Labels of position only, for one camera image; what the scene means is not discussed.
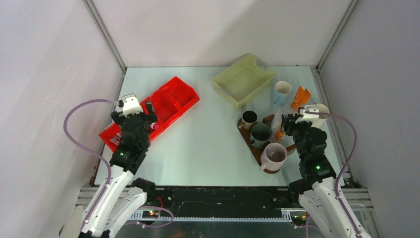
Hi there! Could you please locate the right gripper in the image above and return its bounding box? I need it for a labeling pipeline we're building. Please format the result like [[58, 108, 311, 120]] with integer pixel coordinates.
[[280, 114, 313, 160]]

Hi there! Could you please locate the white mug black handle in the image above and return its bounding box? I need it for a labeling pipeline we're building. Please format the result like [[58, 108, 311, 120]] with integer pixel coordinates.
[[312, 103, 331, 129]]

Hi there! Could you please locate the orange toothpaste tube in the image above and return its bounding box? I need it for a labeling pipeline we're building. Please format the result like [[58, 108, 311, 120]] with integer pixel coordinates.
[[290, 86, 311, 111], [274, 123, 285, 142]]

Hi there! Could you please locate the dark blue capped tube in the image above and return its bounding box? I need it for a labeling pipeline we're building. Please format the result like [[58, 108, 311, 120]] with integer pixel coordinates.
[[270, 107, 283, 132]]

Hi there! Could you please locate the pink white mug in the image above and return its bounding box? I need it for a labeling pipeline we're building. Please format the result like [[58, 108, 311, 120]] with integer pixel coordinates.
[[260, 143, 287, 173]]

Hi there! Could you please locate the dark green mug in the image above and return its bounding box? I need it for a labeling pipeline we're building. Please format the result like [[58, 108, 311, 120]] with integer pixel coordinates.
[[248, 123, 271, 149]]

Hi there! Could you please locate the light blue mug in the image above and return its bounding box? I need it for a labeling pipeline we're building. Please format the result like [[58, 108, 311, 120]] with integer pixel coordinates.
[[272, 81, 292, 106]]

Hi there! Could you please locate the brown mug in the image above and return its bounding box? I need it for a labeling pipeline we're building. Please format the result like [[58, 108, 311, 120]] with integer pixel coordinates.
[[238, 111, 258, 130]]

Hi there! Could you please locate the cream plastic basket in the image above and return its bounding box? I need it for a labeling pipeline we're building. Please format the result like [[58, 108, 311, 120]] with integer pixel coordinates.
[[212, 54, 276, 109]]

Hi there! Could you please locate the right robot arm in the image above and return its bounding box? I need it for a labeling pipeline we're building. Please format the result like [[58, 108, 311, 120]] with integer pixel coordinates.
[[281, 114, 371, 238]]

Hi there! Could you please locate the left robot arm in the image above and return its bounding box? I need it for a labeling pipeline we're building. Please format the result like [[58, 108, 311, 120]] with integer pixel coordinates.
[[79, 98, 158, 238]]

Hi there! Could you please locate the white toothbrush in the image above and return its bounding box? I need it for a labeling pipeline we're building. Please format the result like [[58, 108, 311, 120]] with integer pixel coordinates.
[[109, 132, 121, 146]]

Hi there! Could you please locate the brown oval wooden tray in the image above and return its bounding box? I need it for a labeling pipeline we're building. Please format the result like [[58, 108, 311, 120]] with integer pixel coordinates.
[[237, 115, 281, 174]]

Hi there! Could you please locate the pink capped tube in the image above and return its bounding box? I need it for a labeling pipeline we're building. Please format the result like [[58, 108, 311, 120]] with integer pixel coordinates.
[[150, 122, 160, 130]]

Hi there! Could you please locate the red divided organizer bin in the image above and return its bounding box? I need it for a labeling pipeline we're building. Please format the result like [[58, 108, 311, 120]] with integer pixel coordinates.
[[99, 76, 200, 152]]

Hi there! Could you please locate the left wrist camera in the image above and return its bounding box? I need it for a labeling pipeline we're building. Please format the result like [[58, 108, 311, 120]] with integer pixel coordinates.
[[118, 93, 144, 117]]

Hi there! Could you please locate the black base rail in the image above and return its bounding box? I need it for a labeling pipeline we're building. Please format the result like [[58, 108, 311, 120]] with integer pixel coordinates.
[[146, 186, 302, 219]]

